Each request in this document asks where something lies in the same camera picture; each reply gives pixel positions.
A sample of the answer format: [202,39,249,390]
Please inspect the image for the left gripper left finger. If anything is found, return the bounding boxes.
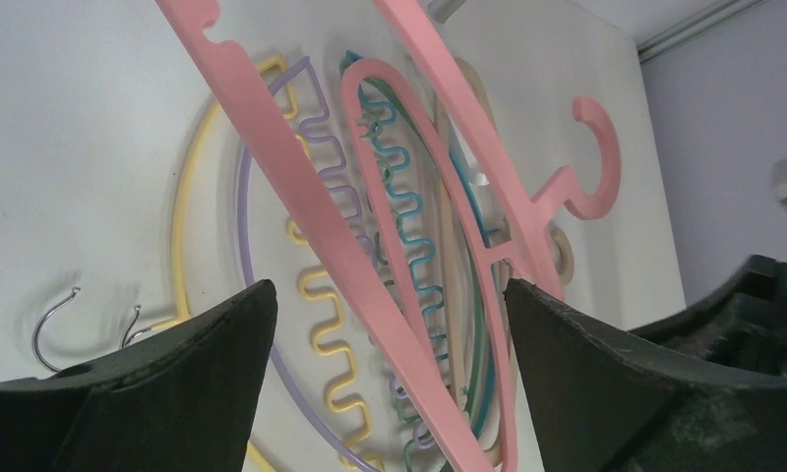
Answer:
[0,279,277,471]

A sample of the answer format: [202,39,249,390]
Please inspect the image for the beige plastic hanger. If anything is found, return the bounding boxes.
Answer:
[429,57,575,467]

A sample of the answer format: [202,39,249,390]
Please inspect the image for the right aluminium frame post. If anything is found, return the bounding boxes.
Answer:
[636,0,762,65]

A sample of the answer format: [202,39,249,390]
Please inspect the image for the pink plastic hanger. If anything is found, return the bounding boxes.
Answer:
[159,1,621,471]
[341,58,518,471]

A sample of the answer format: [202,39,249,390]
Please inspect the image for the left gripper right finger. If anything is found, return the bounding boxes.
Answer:
[505,255,787,471]

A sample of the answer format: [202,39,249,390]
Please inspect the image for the green wire hanger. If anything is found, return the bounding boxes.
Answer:
[353,77,495,435]

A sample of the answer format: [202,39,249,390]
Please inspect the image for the blue wire hanger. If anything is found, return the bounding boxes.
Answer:
[357,77,495,436]

